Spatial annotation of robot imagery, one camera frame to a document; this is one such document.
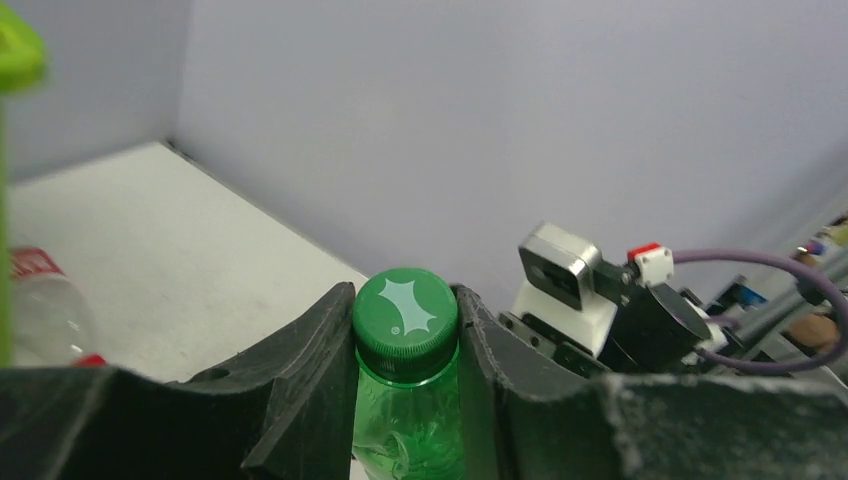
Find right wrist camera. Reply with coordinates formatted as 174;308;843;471
510;222;674;357

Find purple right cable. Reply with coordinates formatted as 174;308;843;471
672;248;848;378

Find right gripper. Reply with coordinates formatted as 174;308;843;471
498;284;713;378

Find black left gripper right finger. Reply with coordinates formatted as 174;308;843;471
454;285;847;479

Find green plastic bottle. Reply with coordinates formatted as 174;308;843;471
352;267;465;479

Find green plastic bin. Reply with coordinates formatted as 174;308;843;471
1;1;47;368

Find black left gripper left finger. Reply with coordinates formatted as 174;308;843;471
1;282;359;479

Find red label bottle near bin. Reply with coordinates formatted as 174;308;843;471
10;246;106;367

